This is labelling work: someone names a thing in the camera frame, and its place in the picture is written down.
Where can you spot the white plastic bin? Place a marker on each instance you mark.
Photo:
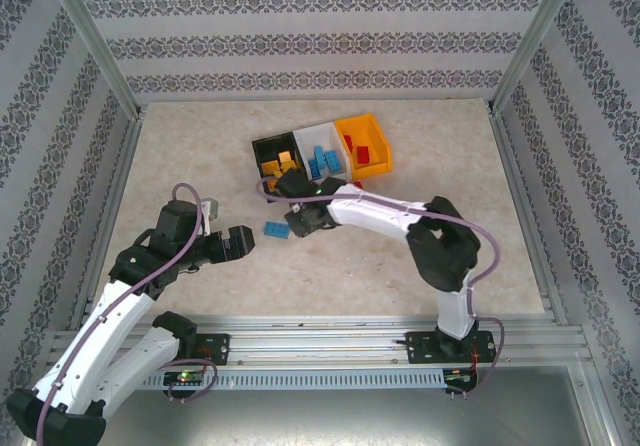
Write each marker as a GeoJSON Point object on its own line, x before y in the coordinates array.
{"type": "Point", "coordinates": [310, 133]}

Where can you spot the black plastic bin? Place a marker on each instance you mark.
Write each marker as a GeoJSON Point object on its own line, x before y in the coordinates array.
{"type": "Point", "coordinates": [265, 148]}

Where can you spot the yellow plastic bin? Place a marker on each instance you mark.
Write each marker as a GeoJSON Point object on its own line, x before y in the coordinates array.
{"type": "Point", "coordinates": [375, 136]}

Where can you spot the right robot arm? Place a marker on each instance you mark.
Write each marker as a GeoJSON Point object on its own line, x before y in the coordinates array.
{"type": "Point", "coordinates": [375, 211]}

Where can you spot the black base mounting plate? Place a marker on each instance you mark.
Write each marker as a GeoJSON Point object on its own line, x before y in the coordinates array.
{"type": "Point", "coordinates": [420, 348]}
{"type": "Point", "coordinates": [217, 348]}

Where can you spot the small controller board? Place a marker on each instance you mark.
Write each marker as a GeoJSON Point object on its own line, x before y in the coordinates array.
{"type": "Point", "coordinates": [461, 376]}
{"type": "Point", "coordinates": [185, 377]}

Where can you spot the grey metal sheet panel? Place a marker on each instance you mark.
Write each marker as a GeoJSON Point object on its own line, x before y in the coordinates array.
{"type": "Point", "coordinates": [320, 418]}

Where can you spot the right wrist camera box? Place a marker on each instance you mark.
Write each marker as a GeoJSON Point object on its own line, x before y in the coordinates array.
{"type": "Point", "coordinates": [295, 208]}

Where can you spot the aluminium side rail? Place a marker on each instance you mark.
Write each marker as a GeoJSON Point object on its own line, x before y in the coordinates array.
{"type": "Point", "coordinates": [520, 201]}
{"type": "Point", "coordinates": [112, 206]}

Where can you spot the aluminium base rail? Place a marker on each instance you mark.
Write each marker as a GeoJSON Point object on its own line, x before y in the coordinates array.
{"type": "Point", "coordinates": [320, 341]}

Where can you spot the aluminium frame post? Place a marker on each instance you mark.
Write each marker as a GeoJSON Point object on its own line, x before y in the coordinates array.
{"type": "Point", "coordinates": [90, 31]}
{"type": "Point", "coordinates": [535, 36]}

